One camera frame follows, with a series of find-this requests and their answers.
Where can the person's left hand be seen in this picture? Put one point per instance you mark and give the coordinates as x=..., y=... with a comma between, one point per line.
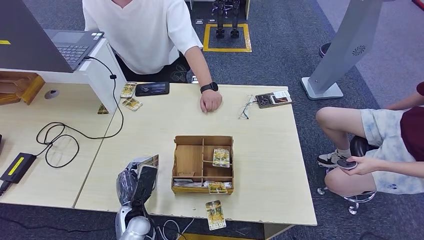
x=362, y=165
x=211, y=101

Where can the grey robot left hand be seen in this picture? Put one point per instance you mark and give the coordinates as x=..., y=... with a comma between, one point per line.
x=126, y=184

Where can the round handheld controller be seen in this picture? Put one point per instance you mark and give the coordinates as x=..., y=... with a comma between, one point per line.
x=346, y=163

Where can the person's right forearm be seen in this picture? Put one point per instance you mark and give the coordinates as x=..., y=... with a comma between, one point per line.
x=407, y=101

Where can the person's left forearm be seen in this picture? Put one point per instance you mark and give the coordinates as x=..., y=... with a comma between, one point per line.
x=397, y=169
x=200, y=66

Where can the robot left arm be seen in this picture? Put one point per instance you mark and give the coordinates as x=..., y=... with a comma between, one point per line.
x=132, y=228

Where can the person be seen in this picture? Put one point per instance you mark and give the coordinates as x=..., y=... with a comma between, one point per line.
x=381, y=132
x=142, y=33

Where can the autumn tree print hotel card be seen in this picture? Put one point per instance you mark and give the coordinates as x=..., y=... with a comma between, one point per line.
x=132, y=104
x=215, y=215
x=221, y=158
x=102, y=110
x=217, y=188
x=128, y=90

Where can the white label card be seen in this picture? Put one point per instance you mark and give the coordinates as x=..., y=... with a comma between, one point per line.
x=281, y=94

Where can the black wristwatch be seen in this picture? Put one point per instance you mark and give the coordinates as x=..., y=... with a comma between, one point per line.
x=209, y=87

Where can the black chrome stool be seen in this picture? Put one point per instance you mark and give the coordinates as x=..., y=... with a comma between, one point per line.
x=359, y=145

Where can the metal floor outlet box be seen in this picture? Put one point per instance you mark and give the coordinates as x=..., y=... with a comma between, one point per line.
x=194, y=79
x=199, y=21

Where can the yellow floor tape square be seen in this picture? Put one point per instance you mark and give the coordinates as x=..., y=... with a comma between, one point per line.
x=227, y=49

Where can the black badge holder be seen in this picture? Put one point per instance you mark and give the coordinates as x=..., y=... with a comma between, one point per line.
x=265, y=100

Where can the black smartphone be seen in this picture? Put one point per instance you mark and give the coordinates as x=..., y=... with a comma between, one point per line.
x=152, y=89

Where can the wooden compartment box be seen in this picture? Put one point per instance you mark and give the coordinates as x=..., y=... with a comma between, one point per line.
x=190, y=159

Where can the white desk riser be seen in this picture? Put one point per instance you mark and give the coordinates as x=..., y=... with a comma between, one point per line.
x=97, y=79

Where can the black yellow-labelled power adapter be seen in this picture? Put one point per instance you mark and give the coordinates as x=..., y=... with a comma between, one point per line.
x=16, y=169

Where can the grey round desk grommet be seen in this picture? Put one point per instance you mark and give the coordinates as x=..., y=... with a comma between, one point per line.
x=52, y=94

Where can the dark round object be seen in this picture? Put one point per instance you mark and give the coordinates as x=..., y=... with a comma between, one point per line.
x=324, y=49

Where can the grey kiosk stand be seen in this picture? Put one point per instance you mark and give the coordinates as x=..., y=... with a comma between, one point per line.
x=344, y=39

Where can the wooden yellow tray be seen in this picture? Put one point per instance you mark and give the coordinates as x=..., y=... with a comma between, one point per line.
x=20, y=86

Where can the dark grey laptop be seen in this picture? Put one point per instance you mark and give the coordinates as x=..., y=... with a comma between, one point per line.
x=30, y=39

